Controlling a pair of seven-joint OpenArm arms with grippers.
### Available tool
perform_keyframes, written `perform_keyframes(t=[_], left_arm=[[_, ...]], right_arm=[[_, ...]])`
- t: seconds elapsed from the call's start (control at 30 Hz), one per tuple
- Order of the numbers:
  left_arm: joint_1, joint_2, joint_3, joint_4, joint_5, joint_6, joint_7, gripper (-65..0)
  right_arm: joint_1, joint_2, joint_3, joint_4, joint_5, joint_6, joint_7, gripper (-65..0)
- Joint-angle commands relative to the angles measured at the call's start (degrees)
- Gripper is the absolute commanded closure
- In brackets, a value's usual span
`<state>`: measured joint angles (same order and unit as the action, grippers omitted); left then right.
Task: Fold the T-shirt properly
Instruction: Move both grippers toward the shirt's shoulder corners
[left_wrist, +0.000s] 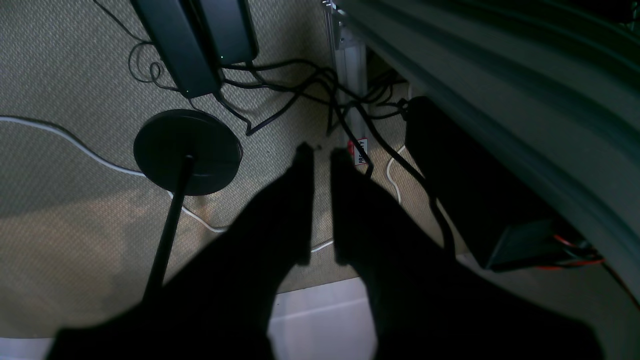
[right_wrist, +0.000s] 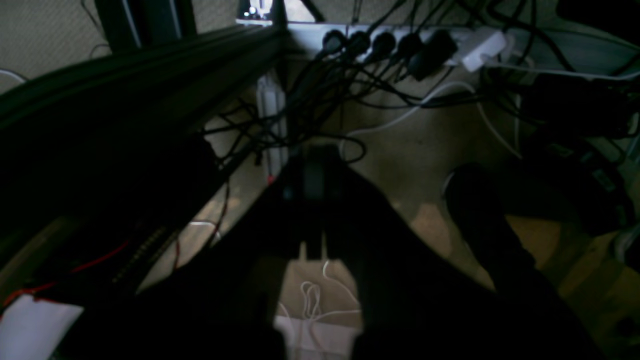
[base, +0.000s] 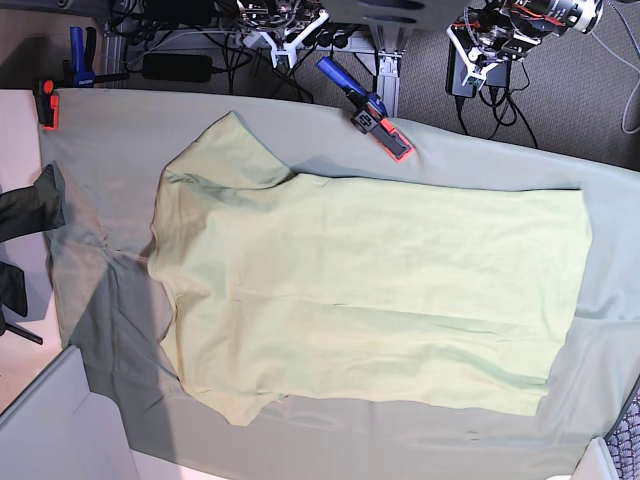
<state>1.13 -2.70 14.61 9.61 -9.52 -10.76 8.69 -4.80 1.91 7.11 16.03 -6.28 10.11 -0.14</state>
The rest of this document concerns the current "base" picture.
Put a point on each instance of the light yellow-green T-shirt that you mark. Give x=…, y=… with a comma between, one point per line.
x=291, y=284

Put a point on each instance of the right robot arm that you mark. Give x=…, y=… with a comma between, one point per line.
x=281, y=27

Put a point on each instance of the blue orange bar clamp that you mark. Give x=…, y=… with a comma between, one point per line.
x=370, y=116

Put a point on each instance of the grey power strip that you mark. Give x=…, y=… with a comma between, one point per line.
x=329, y=35

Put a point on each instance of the black power brick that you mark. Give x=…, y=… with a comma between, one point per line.
x=177, y=67

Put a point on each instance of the grey-green table cloth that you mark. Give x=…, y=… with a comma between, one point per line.
x=110, y=149

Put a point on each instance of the black power adapter pair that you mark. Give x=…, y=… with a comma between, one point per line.
x=498, y=77

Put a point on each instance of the dark green cloth piece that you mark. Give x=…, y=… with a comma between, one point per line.
x=33, y=209

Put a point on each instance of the blue orange corner clamp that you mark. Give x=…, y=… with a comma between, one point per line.
x=77, y=73

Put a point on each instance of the grey cardboard box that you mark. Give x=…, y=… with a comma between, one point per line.
x=58, y=429

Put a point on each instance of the black tripod leg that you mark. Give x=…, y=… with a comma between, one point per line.
x=21, y=332

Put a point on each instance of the aluminium table leg frame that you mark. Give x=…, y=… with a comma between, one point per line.
x=379, y=46

